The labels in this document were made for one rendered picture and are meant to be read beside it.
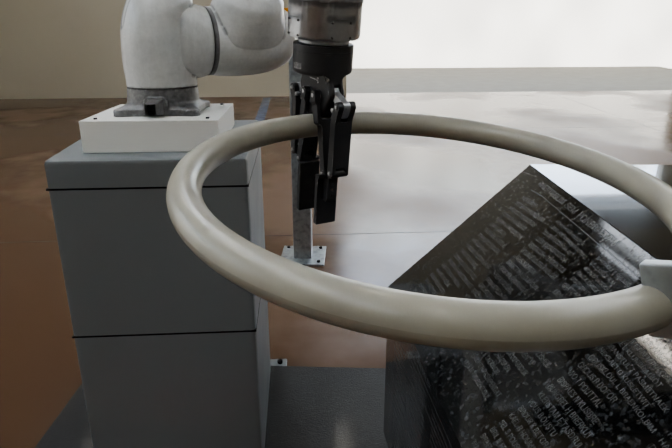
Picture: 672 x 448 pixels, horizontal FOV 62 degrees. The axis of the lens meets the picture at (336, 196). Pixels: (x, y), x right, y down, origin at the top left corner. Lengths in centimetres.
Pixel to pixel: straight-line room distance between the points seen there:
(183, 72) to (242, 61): 14
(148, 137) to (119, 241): 22
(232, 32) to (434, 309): 104
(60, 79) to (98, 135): 653
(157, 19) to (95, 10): 628
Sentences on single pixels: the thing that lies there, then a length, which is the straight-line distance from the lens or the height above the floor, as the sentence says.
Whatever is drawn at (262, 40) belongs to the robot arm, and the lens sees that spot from 132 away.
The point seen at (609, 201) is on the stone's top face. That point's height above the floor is 83.
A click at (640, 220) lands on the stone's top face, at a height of 83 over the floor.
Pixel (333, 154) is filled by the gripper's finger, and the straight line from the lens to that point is 69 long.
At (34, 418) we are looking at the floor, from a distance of 187.
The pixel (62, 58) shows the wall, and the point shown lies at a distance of 772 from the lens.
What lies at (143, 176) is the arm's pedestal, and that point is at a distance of 119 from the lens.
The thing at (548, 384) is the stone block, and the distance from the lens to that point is 67.
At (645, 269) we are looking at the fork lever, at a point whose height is 93.
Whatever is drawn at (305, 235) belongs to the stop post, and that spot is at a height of 12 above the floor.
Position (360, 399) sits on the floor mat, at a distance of 171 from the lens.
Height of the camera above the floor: 109
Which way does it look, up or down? 19 degrees down
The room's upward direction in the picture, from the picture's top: straight up
